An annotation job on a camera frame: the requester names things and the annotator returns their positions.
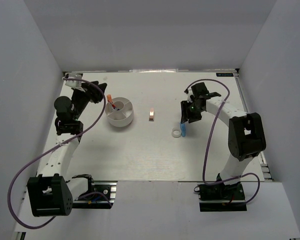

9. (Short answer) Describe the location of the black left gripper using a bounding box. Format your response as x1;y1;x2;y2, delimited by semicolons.
72;81;108;121

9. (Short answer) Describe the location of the white tape roll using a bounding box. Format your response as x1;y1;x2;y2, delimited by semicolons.
171;127;182;138

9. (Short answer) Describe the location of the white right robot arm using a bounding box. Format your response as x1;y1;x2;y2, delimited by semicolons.
180;79;266;200

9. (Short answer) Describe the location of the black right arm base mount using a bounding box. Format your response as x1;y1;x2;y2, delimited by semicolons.
193;182;247;212

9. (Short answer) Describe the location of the light blue marker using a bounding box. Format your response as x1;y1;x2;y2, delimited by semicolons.
180;123;186;137

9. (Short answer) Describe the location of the right black corner label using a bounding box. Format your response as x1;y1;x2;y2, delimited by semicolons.
216;72;234;78

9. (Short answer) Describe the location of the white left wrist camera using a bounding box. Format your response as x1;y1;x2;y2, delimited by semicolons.
62;73;82;89

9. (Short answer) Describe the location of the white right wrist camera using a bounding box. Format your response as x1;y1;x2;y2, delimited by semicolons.
184;88;194;103

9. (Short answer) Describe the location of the orange grey marker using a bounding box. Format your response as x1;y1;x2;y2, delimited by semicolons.
106;94;114;105

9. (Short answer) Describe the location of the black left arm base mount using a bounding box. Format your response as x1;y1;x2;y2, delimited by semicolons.
66;174;117;210

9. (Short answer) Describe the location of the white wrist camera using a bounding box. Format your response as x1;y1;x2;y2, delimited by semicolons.
184;88;194;103
62;73;82;89

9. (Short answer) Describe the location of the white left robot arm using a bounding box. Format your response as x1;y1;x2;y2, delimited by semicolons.
27;81;107;217

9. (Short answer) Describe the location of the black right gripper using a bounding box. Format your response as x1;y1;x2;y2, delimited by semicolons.
180;100;204;124

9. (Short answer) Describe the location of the white round divided container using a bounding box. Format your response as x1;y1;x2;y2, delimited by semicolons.
105;97;134;128

